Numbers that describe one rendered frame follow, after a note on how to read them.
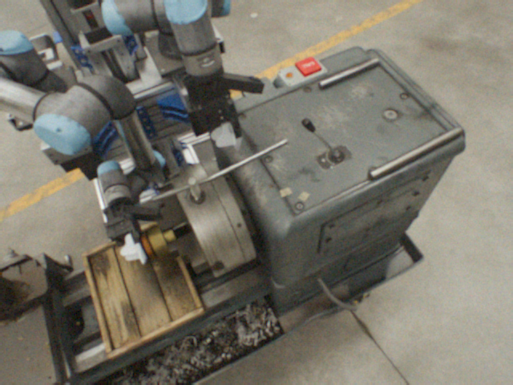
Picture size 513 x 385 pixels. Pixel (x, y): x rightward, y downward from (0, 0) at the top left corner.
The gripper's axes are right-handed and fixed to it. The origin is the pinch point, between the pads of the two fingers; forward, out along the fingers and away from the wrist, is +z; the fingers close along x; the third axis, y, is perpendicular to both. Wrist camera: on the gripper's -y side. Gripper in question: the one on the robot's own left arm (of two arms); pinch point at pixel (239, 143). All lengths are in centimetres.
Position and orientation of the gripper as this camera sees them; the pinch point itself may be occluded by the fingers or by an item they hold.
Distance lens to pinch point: 89.7
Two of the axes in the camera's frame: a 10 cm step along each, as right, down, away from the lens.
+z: 2.1, 7.3, 6.5
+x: 4.0, 5.4, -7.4
